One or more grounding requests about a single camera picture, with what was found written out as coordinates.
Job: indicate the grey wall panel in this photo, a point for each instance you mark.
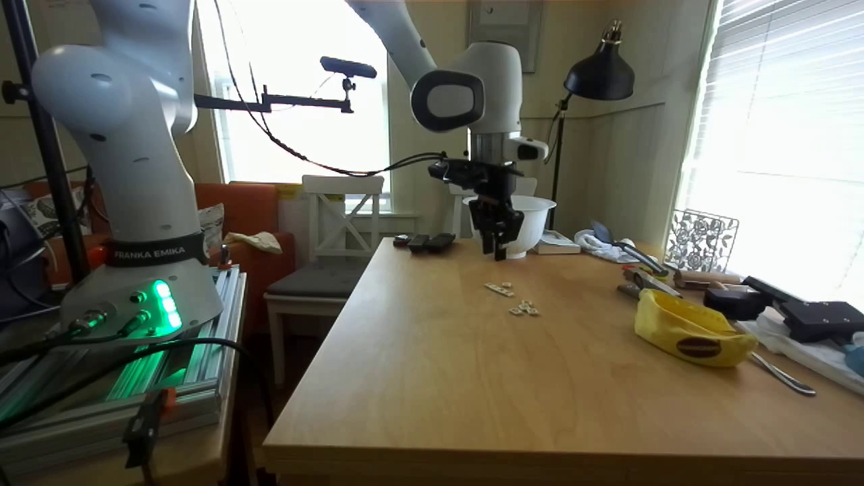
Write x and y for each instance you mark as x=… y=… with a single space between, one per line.
x=528 y=23

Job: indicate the black button remote control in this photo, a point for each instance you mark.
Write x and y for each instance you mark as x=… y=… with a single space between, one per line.
x=433 y=243

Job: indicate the black hole punch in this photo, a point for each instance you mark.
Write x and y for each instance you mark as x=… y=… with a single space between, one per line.
x=823 y=319

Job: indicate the grey stapler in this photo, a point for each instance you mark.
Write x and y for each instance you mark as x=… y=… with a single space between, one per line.
x=644 y=258

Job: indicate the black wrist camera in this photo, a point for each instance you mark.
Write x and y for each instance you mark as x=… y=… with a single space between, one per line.
x=448 y=170

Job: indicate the white patterned cube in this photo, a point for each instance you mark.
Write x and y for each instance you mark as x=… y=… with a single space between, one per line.
x=703 y=240

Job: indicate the black camera stand pole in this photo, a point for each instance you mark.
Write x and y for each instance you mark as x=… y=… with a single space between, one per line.
x=53 y=151

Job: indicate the orange cabinet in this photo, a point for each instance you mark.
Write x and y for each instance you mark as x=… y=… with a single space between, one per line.
x=251 y=208

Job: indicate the white letter tile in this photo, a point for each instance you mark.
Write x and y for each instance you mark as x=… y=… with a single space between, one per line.
x=528 y=308

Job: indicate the beige cloth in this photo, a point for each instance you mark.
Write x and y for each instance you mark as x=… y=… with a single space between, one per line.
x=254 y=240

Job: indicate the black orange clamp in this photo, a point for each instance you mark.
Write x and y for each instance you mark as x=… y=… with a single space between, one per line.
x=143 y=433

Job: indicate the teal object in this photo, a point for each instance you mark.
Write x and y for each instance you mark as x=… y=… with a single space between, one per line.
x=856 y=357

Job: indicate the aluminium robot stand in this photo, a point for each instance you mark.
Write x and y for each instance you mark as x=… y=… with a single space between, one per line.
x=97 y=300

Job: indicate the white window blinds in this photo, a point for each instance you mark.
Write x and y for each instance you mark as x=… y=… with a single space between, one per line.
x=783 y=136

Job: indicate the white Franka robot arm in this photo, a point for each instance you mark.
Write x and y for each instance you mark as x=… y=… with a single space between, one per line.
x=135 y=136

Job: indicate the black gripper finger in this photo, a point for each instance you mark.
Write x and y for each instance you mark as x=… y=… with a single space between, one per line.
x=513 y=232
x=493 y=239

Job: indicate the black stereo camera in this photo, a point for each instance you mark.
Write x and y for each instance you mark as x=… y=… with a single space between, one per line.
x=348 y=66

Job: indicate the black desk lamp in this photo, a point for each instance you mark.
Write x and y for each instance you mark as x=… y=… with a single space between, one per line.
x=601 y=77

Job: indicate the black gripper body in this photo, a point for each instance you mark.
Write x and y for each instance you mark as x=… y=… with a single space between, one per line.
x=493 y=204

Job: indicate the metal spoon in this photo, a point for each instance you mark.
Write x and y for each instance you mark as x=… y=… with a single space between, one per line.
x=786 y=379

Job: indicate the grey cloth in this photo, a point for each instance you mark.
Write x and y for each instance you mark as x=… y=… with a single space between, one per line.
x=597 y=243

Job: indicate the white tray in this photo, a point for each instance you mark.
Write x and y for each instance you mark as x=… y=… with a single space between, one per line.
x=811 y=355

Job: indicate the white plastic bowl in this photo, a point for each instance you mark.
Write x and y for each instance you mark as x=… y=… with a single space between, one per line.
x=540 y=220

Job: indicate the small black device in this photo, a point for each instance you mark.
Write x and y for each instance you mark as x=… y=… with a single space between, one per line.
x=733 y=300

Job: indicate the yellow plastic pouch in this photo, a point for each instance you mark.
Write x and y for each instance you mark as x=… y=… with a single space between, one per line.
x=684 y=328

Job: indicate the white wooden chair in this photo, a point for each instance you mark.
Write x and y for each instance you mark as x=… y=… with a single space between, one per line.
x=320 y=280

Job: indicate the dark grey remote control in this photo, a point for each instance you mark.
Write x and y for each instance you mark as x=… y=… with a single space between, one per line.
x=400 y=240

